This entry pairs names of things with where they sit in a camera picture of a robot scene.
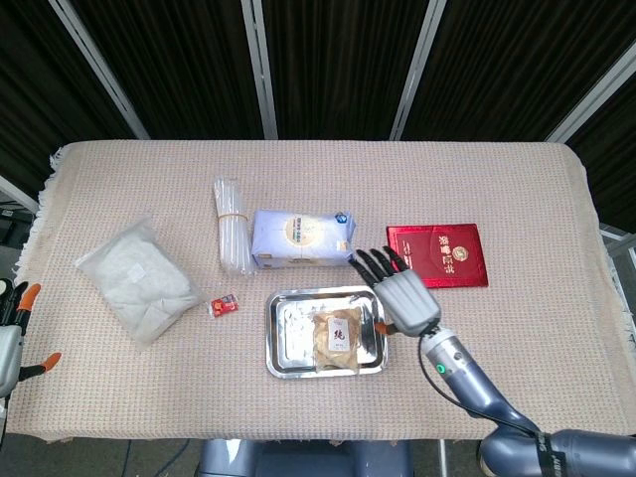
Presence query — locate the pale blue tissue pack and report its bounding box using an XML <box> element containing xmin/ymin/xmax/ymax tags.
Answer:
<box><xmin>249</xmin><ymin>209</ymin><xmax>360</xmax><ymax>269</ymax></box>

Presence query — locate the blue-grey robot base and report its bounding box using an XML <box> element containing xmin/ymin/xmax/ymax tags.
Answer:
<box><xmin>197</xmin><ymin>438</ymin><xmax>415</xmax><ymax>477</ymax></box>

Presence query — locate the silver metal tray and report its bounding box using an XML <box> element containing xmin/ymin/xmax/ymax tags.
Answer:
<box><xmin>264</xmin><ymin>285</ymin><xmax>390</xmax><ymax>380</ymax></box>

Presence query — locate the clear bag of snacks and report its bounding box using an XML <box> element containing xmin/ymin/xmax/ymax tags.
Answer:
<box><xmin>312</xmin><ymin>306</ymin><xmax>364</xmax><ymax>375</ymax></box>

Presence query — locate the beige woven tablecloth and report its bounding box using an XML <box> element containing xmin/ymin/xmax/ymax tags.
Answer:
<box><xmin>3</xmin><ymin>139</ymin><xmax>631</xmax><ymax>444</ymax></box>

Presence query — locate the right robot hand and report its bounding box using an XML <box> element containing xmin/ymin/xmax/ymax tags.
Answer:
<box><xmin>346</xmin><ymin>244</ymin><xmax>443</xmax><ymax>339</ymax></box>

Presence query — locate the small red candy wrapper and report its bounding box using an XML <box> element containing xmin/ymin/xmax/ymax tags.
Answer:
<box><xmin>206</xmin><ymin>293</ymin><xmax>241</xmax><ymax>318</ymax></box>

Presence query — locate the bundle of clear straws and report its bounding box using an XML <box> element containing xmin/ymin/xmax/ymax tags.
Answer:
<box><xmin>213</xmin><ymin>175</ymin><xmax>257</xmax><ymax>278</ymax></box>

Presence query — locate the clear bag of white contents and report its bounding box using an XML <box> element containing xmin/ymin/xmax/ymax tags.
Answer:
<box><xmin>74</xmin><ymin>216</ymin><xmax>210</xmax><ymax>349</ymax></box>

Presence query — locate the red certificate booklet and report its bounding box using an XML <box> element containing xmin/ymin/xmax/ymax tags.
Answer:
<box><xmin>386</xmin><ymin>223</ymin><xmax>490</xmax><ymax>289</ymax></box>

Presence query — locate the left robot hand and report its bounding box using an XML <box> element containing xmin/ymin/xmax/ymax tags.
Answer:
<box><xmin>0</xmin><ymin>277</ymin><xmax>63</xmax><ymax>398</ymax></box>

